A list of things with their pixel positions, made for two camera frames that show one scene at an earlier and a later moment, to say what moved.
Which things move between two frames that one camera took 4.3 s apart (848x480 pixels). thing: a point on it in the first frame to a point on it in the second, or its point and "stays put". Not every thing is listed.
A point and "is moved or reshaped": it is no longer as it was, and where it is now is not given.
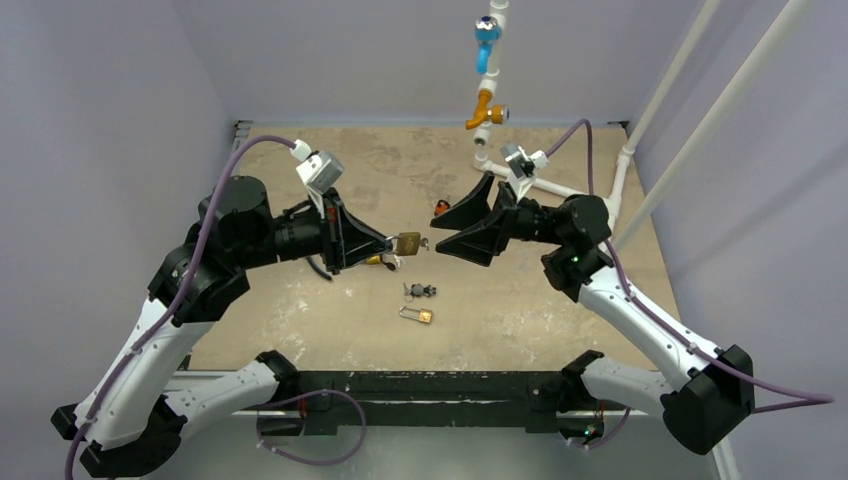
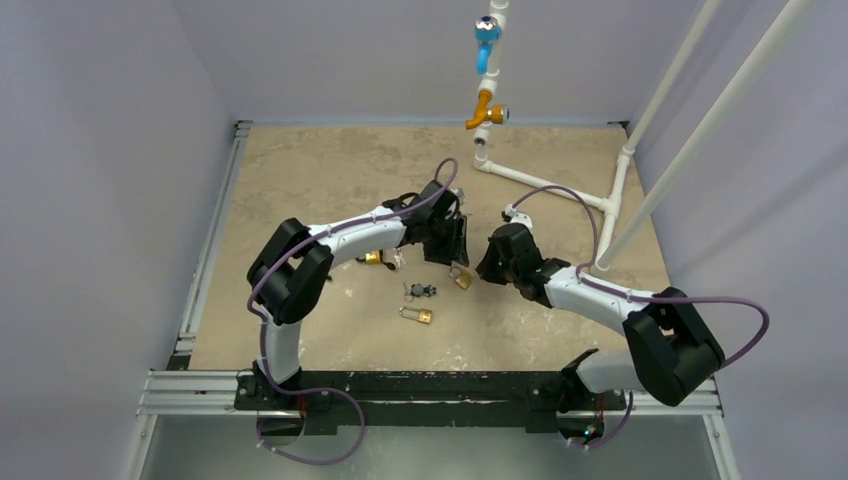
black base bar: (329, 401) stays put
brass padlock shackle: (407, 243) is moved or reshaped
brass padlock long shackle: (421, 314) stays put
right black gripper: (502, 218) to (499, 254)
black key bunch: (418, 290) stays put
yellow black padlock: (377, 259) stays put
